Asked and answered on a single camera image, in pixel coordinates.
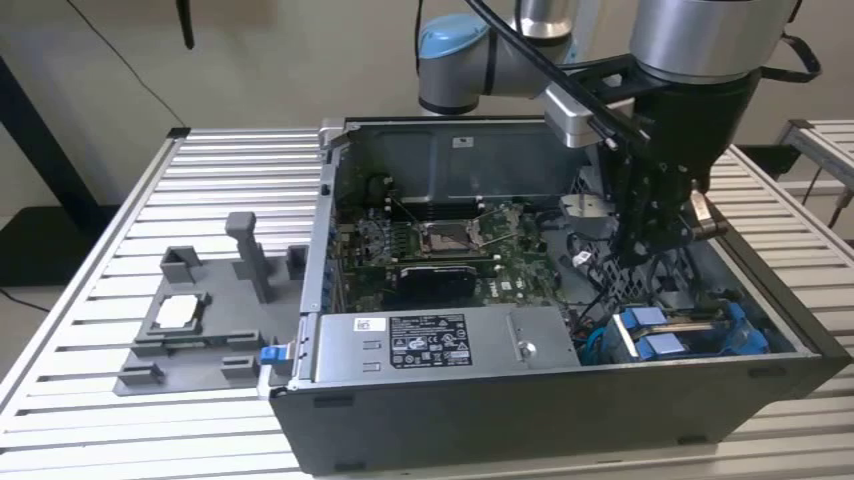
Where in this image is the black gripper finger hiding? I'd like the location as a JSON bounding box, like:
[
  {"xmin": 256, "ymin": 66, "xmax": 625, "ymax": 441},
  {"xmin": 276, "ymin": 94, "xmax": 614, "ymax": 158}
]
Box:
[
  {"xmin": 657, "ymin": 167, "xmax": 699, "ymax": 252},
  {"xmin": 611, "ymin": 149, "xmax": 661, "ymax": 267}
]

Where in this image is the grey drive cage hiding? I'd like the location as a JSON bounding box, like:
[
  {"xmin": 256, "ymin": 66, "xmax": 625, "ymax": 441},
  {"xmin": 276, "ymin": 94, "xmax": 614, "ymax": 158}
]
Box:
[{"xmin": 570, "ymin": 162, "xmax": 622, "ymax": 201}]

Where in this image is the slatted metal side table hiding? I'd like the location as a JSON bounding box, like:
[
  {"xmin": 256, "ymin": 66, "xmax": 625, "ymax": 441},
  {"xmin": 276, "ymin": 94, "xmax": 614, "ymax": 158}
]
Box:
[{"xmin": 773, "ymin": 118, "xmax": 854, "ymax": 201}]

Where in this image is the metal socket cover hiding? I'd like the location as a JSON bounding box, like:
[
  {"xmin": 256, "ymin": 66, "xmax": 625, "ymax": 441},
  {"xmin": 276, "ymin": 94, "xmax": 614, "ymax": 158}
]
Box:
[{"xmin": 476, "ymin": 201, "xmax": 529, "ymax": 242}]

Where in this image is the green motherboard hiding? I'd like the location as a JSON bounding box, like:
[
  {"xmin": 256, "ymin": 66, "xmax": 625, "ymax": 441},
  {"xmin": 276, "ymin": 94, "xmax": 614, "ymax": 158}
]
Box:
[{"xmin": 332, "ymin": 197, "xmax": 573, "ymax": 314}]

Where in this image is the CPU socket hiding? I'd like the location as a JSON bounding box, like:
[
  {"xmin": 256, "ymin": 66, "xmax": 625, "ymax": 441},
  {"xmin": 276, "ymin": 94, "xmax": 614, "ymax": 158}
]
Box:
[{"xmin": 416, "ymin": 219, "xmax": 482, "ymax": 259}]

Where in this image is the thin metal locking lever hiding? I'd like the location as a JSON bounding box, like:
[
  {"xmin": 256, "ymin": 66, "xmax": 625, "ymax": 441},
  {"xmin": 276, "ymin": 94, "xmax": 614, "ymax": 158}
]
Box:
[{"xmin": 390, "ymin": 194, "xmax": 428, "ymax": 226}]

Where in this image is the open dark grey PC case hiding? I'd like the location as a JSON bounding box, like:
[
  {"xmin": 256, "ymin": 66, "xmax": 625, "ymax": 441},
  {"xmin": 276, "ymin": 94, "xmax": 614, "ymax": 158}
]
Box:
[{"xmin": 256, "ymin": 113, "xmax": 854, "ymax": 474}]

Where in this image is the silver power supply unit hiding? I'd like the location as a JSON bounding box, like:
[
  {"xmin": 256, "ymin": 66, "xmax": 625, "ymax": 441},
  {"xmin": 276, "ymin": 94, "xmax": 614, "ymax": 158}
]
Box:
[{"xmin": 310, "ymin": 304, "xmax": 579, "ymax": 381}]

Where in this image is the grey parts rack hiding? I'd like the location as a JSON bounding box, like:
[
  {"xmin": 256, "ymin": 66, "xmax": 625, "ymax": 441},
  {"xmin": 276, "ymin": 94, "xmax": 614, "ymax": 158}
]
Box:
[{"xmin": 112, "ymin": 211, "xmax": 308, "ymax": 399}]

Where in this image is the silver CPU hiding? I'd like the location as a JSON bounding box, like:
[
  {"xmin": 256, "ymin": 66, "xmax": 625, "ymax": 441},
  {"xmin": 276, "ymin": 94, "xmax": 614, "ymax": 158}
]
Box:
[{"xmin": 151, "ymin": 294, "xmax": 202, "ymax": 329}]

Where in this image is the black desk leg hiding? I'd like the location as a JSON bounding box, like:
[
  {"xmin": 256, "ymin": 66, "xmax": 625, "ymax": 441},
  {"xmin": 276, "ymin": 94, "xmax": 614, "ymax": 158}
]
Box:
[{"xmin": 0, "ymin": 54, "xmax": 122, "ymax": 289}]

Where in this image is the silver fan bracket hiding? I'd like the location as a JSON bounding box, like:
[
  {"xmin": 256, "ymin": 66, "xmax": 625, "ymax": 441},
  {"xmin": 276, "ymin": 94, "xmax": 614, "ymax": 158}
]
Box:
[{"xmin": 558, "ymin": 193, "xmax": 619, "ymax": 221}]

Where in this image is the black wire with white connector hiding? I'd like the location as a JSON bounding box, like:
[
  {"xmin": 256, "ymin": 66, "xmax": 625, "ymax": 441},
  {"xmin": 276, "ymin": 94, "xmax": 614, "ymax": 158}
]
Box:
[{"xmin": 559, "ymin": 229, "xmax": 635, "ymax": 321}]

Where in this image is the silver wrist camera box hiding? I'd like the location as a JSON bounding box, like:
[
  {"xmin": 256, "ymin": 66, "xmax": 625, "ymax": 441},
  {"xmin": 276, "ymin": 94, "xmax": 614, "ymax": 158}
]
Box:
[{"xmin": 541, "ymin": 84, "xmax": 635, "ymax": 150}]

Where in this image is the black looped wrist cable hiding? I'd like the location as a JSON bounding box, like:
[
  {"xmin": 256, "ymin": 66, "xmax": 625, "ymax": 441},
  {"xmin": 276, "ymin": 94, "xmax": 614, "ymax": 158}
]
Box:
[{"xmin": 750, "ymin": 30, "xmax": 823, "ymax": 84}]

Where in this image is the blue and red wire bundle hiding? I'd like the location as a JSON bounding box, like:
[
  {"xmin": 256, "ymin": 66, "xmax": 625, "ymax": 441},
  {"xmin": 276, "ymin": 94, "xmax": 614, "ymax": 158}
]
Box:
[{"xmin": 570, "ymin": 317, "xmax": 613, "ymax": 364}]

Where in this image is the black camera cable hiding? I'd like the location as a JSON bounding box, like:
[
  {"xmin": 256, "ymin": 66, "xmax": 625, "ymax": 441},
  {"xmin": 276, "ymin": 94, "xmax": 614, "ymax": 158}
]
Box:
[{"xmin": 464, "ymin": 0, "xmax": 646, "ymax": 149}]

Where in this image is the black hanging strap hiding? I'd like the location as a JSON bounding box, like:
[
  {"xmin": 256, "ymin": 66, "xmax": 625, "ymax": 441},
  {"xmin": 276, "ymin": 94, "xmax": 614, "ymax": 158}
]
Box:
[{"xmin": 174, "ymin": 0, "xmax": 196, "ymax": 50}]

